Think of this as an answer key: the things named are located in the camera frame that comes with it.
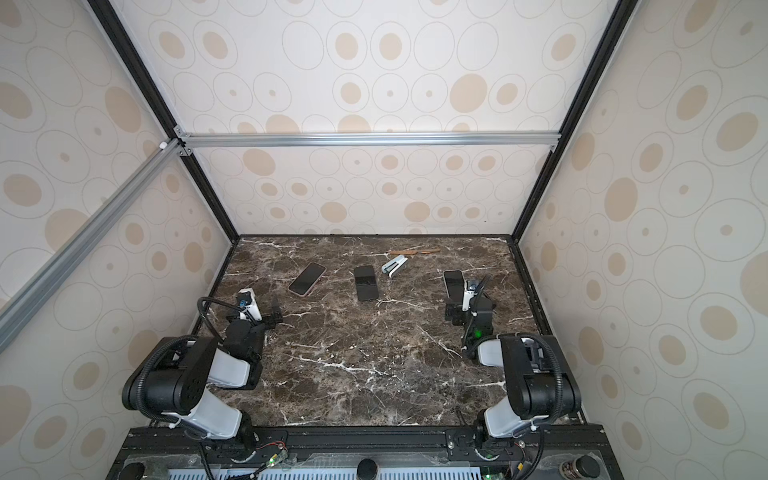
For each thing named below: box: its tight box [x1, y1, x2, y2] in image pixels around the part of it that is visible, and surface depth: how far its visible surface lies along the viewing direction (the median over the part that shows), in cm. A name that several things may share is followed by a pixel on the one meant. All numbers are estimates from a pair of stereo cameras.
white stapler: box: [382, 255, 408, 278], surface depth 111 cm
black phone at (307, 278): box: [289, 262, 325, 295], surface depth 109 cm
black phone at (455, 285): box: [444, 270, 465, 304], surface depth 108 cm
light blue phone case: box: [443, 269, 465, 305], surface depth 108 cm
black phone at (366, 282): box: [354, 265, 379, 301], surface depth 108 cm
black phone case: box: [354, 265, 379, 301], surface depth 108 cm
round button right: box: [559, 455, 601, 480], surface depth 66 cm
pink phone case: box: [288, 262, 327, 297], surface depth 109 cm
